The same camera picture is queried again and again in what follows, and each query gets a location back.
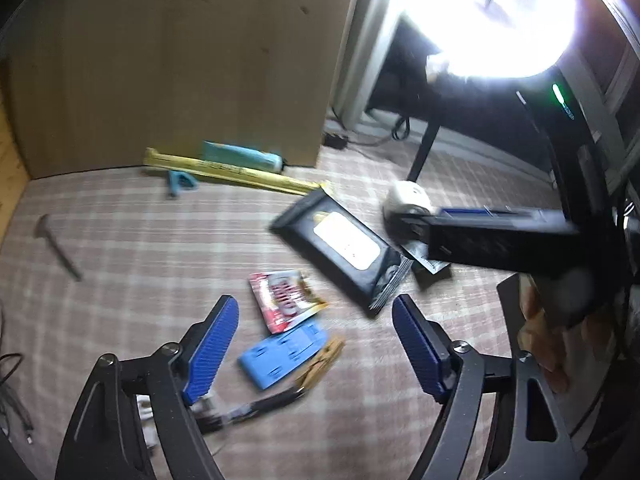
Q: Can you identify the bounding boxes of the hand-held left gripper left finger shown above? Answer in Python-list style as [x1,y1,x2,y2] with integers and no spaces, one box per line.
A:
[55,295,241,480]

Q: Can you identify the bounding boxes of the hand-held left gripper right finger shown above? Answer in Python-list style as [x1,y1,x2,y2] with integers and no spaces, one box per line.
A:
[391,294,586,480]

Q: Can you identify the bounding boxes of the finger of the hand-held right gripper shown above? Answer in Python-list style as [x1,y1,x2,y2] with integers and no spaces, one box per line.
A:
[394,212,582,277]
[440,206,566,221]

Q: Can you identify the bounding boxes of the small dark foil packet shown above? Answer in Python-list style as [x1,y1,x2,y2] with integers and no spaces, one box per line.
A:
[400,240,453,288]

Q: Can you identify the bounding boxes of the blue plastic case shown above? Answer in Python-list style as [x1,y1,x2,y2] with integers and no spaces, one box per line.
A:
[238,321,332,392]

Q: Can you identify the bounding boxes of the black tray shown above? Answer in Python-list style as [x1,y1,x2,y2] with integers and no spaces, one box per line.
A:
[496,272,525,358]

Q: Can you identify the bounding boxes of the white tape roll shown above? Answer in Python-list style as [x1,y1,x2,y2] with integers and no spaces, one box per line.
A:
[382,179,433,233]

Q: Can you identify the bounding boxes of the black pen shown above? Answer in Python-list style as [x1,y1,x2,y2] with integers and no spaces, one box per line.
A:
[220,387,307,428]

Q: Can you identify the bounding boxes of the red snack packet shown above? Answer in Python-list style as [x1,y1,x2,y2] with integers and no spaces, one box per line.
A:
[249,269,330,335]

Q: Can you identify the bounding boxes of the white usb cable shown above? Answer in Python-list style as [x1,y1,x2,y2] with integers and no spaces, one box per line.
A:
[135,392,223,448]

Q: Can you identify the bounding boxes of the wooden clothespin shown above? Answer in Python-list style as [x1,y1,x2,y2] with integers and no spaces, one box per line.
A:
[294,336,347,393]

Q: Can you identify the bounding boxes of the black wet wipes pack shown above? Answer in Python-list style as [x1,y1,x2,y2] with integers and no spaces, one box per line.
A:
[269,191,413,317]

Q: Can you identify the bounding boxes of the blue plastic clip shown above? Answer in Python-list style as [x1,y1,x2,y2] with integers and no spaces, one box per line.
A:
[166,170,199,199]

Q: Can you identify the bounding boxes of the long yellow packet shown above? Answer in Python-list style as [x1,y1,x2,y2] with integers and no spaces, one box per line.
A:
[143,147,328,197]

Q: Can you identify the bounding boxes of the teal tube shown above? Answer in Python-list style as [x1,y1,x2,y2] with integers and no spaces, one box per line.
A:
[201,140,287,172]

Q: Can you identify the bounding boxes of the grey metal tool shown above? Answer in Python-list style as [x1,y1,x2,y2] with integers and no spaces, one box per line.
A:
[34,214,83,282]

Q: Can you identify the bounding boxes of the person's right hand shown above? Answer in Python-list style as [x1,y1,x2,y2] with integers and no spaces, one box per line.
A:
[519,280,618,396]

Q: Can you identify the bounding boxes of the black lamp tripod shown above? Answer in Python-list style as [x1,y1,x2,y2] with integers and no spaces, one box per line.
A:
[406,110,443,183]

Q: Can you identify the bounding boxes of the checked plaid tablecloth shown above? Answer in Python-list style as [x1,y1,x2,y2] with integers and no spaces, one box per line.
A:
[0,132,566,480]

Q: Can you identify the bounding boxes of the bright round lamp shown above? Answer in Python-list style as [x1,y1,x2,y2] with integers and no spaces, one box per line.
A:
[380,0,581,81]

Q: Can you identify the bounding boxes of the cardboard box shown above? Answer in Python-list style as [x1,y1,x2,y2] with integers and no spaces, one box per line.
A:
[7,0,368,181]

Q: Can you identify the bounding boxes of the black power cable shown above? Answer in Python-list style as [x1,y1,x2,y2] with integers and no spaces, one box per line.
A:
[345,115,412,148]

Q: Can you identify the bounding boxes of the thin dark cables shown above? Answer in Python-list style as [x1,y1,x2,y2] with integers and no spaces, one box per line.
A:
[0,352,37,446]

